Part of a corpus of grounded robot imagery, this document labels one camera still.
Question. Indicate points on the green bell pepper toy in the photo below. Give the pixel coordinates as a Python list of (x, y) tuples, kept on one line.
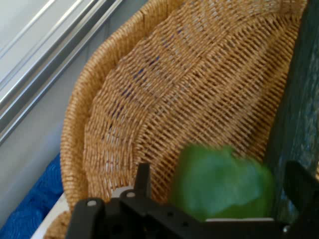
[(219, 184)]

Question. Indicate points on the white board edge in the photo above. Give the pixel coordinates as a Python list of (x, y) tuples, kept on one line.
[(51, 219)]

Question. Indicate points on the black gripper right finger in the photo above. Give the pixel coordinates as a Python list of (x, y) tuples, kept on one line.
[(302, 191)]

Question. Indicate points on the silver metal rail frame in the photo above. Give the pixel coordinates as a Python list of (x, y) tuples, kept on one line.
[(40, 62)]

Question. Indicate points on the blue knitted cloth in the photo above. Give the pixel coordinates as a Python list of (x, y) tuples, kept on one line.
[(27, 206)]

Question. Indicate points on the woven wicker basket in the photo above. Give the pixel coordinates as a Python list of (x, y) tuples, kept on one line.
[(189, 87)]

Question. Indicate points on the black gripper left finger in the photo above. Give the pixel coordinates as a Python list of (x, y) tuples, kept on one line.
[(129, 219)]

